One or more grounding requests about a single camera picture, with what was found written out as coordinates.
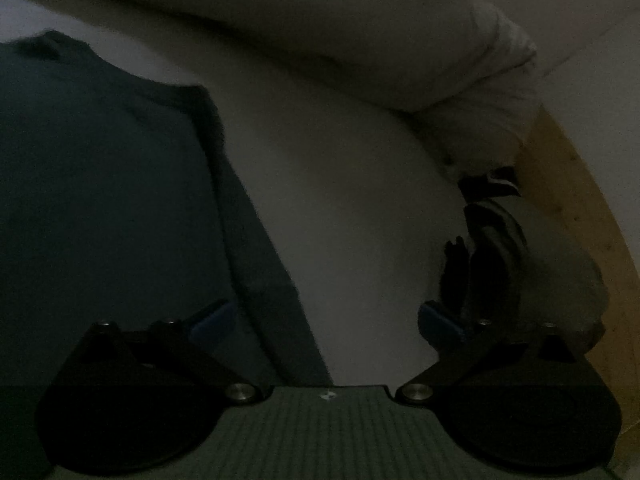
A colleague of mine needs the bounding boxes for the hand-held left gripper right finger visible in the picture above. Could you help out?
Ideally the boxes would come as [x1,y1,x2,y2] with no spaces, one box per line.
[396,301,587,407]

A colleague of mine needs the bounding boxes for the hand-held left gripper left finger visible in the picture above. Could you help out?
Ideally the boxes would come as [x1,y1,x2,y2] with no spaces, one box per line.
[74,299,266,407]

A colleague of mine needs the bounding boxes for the teal t-shirt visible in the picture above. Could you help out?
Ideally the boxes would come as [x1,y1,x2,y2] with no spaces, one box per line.
[0,30,332,388]

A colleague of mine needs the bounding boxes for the dark grey garment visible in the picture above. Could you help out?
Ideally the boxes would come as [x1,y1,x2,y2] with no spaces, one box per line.
[457,165,610,358]

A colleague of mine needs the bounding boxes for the white rumpled duvet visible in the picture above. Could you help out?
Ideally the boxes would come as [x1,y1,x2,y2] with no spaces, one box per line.
[50,0,545,182]

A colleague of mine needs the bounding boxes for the wooden bed frame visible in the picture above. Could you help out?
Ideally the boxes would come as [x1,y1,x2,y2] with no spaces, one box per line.
[514,104,640,480]

